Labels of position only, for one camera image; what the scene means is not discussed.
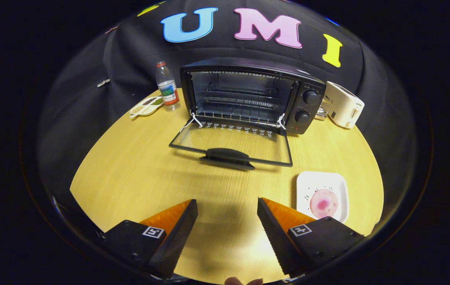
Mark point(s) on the white bread toaster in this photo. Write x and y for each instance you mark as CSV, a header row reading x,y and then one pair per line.
x,y
343,103

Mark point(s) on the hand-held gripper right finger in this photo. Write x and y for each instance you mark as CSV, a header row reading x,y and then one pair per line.
x,y
276,237

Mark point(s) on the black toaster oven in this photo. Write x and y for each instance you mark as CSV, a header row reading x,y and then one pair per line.
x,y
248,65

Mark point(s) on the clear plastic water bottle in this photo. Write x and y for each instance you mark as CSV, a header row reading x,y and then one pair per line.
x,y
167,89

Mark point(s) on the pink cloth clip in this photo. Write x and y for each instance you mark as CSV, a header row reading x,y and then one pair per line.
x,y
111,29

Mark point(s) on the white square plate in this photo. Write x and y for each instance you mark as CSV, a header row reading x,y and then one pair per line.
x,y
322,180

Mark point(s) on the white divided snack dish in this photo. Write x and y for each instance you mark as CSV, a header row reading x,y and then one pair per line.
x,y
146,107

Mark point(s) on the pink round food slice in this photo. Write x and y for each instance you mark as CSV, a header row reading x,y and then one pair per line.
x,y
324,204

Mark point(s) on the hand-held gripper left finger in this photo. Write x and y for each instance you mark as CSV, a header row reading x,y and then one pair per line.
x,y
177,241

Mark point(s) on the white cloth clip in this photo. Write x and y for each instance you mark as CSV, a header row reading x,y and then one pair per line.
x,y
103,82

